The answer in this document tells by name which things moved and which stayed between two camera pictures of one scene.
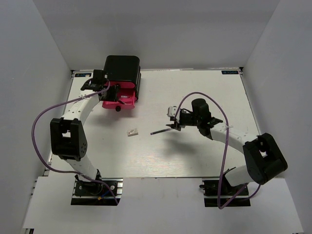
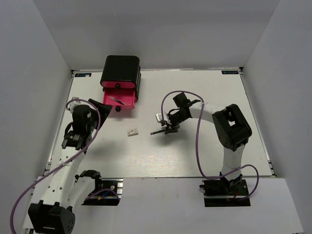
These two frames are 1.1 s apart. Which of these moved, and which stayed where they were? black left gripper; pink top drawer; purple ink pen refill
Moved: black left gripper
Stayed: pink top drawer; purple ink pen refill
